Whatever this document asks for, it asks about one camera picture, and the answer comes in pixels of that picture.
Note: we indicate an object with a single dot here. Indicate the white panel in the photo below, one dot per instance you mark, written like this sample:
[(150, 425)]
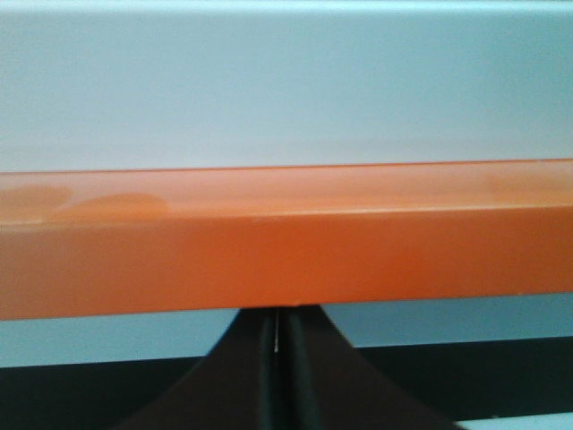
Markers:
[(110, 338), (91, 85)]

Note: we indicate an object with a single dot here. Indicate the white upper panel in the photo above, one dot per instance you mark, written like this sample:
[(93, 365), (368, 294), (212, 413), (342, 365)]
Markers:
[(91, 85)]

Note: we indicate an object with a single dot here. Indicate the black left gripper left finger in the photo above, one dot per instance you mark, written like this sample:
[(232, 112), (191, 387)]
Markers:
[(231, 388)]

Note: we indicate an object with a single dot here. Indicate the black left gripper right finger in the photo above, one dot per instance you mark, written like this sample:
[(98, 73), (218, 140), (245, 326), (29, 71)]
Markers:
[(332, 386)]

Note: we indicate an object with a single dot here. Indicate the white lower panel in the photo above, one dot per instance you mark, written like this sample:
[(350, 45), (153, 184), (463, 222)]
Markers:
[(110, 338)]

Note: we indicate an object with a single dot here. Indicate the orange horizontal rail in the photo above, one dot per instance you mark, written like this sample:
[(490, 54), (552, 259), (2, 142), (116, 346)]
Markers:
[(123, 242)]

